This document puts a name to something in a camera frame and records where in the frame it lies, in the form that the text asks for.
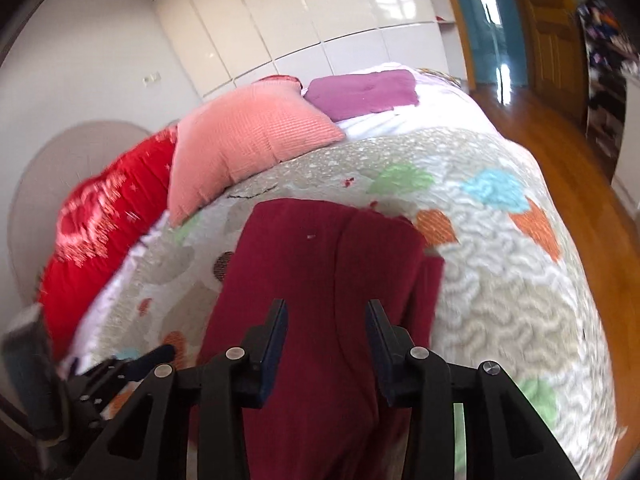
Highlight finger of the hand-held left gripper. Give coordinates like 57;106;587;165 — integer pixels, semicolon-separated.
75;344;177;411

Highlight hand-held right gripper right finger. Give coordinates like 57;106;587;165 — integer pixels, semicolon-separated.
365;299;583;480

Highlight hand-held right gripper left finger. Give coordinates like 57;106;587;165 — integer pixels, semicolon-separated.
75;298;289;480

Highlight dark red knit sweater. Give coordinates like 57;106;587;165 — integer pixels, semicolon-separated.
187;199;446;480

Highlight rack full of clothes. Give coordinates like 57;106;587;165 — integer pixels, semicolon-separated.
575;0;640;181

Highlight red embroidered cushion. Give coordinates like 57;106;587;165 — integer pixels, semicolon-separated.
39;127;178;361

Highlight quilted dotted bedspread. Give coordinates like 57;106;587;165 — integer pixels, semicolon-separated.
57;127;626;480

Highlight beige padded headboard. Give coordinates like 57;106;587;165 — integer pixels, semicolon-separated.
7;120;151;311

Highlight pink waffle pillow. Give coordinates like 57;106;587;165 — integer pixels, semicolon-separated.
167;81;346;227

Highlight white bed sheet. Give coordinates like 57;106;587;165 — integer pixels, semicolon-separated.
335;72;503;141

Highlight purple cushion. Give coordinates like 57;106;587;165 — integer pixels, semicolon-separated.
303;70;418;122

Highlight blue sliding door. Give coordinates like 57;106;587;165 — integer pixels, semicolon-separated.
445;0;528;88

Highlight glossy white wardrobe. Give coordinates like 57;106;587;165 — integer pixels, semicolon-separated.
152;0;468;101

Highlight wooden door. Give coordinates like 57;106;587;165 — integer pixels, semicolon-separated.
515;0;591;121

